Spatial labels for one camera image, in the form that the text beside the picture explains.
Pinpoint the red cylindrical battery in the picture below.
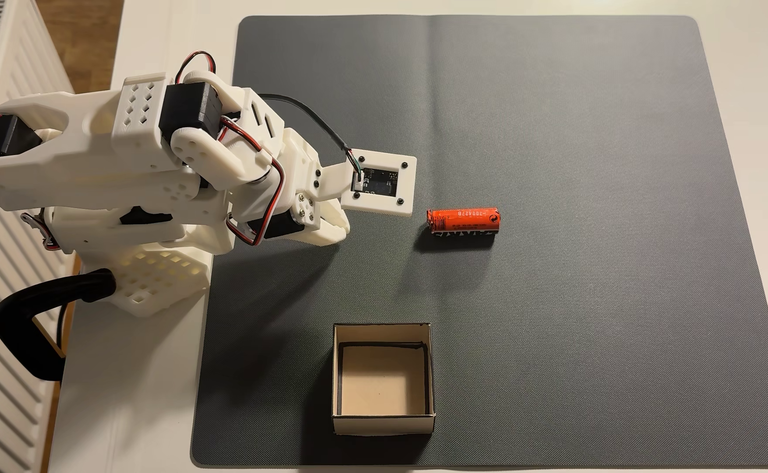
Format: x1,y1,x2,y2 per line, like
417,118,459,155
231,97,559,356
426,207,502,237

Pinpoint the open cardboard box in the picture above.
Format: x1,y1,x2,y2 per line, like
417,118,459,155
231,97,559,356
331,322,437,437

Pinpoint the grey textured table mat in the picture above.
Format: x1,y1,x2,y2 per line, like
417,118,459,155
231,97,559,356
190,14,768,469

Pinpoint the black table clamp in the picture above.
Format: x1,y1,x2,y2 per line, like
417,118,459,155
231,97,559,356
0,268,117,382

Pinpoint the red black gripper servo cable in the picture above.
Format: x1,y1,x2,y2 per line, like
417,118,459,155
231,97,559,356
221,117,287,248

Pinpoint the black camera cable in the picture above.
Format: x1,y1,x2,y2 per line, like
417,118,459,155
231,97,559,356
259,93,364,177

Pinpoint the white square camera mount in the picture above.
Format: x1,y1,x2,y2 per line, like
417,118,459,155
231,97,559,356
321,148,418,217

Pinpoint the red black wrist servo cable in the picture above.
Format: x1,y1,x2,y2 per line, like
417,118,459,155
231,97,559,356
174,50,218,84

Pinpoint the thin black hanging cable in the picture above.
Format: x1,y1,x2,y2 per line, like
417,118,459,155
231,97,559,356
55,301,71,353

